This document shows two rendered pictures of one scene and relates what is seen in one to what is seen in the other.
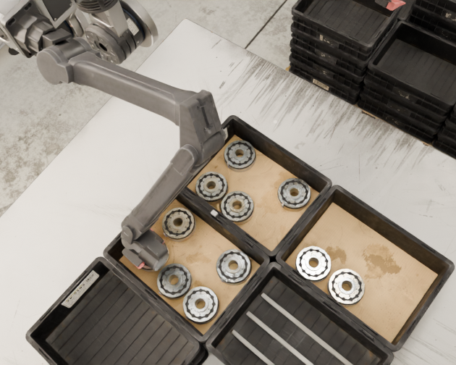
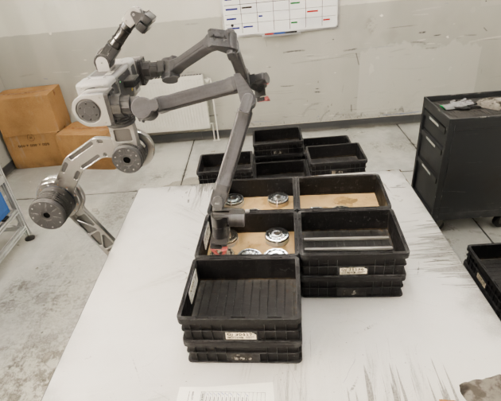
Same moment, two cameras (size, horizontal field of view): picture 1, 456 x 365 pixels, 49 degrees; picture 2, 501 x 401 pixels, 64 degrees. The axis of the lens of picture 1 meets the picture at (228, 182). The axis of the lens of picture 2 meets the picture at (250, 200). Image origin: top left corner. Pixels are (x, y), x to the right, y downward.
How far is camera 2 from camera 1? 1.24 m
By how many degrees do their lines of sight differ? 42
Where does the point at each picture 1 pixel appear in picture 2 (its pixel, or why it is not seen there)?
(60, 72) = (151, 104)
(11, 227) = (90, 326)
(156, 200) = (232, 157)
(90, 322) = (211, 309)
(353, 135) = not seen: hidden behind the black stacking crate
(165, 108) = (224, 85)
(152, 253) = (237, 211)
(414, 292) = (372, 202)
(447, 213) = not seen: hidden behind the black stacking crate
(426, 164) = not seen: hidden behind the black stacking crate
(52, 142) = (45, 352)
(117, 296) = (218, 288)
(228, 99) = (197, 204)
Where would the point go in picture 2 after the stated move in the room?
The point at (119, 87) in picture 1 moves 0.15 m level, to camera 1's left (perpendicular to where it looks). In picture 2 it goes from (192, 94) to (157, 106)
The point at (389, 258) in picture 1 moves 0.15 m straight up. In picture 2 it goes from (347, 199) to (349, 171)
